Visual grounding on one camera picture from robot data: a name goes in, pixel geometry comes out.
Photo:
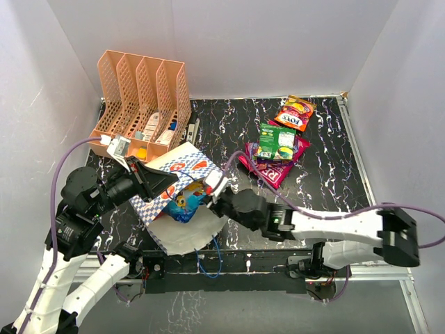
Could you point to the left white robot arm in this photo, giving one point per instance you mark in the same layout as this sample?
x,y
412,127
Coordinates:
x,y
51,307

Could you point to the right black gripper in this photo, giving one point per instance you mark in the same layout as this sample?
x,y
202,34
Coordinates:
x,y
215,207

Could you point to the blue snack packet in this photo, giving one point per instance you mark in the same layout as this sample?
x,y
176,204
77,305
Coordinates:
x,y
186,203

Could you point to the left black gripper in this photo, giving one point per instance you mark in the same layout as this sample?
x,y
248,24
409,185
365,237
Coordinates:
x,y
149,181

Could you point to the rainbow candy bag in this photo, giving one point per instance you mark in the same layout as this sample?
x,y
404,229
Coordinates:
x,y
275,143

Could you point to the blue checkered paper bag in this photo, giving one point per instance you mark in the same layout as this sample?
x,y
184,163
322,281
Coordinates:
x,y
190,165

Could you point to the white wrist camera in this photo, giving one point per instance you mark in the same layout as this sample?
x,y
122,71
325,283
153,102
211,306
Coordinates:
x,y
117,148
215,184

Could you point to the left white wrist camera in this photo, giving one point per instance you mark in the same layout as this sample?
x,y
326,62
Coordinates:
x,y
117,148

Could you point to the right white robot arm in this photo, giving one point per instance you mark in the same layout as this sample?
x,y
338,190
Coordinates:
x,y
386,234

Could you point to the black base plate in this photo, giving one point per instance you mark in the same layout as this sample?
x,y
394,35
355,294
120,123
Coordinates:
x,y
161,268

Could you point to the pink chips bag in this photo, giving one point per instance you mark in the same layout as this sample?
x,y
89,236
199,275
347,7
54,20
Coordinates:
x,y
274,172

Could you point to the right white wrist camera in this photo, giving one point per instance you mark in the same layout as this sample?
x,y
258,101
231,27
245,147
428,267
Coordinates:
x,y
215,184

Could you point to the grey stapler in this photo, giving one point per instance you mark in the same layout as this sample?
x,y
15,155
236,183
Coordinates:
x,y
193,127

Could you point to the white bottle in organizer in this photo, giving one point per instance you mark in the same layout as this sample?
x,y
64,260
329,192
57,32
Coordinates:
x,y
150,128

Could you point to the aluminium frame rail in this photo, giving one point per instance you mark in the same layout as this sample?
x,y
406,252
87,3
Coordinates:
x,y
369,271

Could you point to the orange candy bag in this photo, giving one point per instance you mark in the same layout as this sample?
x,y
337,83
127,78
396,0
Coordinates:
x,y
295,113

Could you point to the orange plastic file organizer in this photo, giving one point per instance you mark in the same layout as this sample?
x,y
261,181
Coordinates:
x,y
134,87

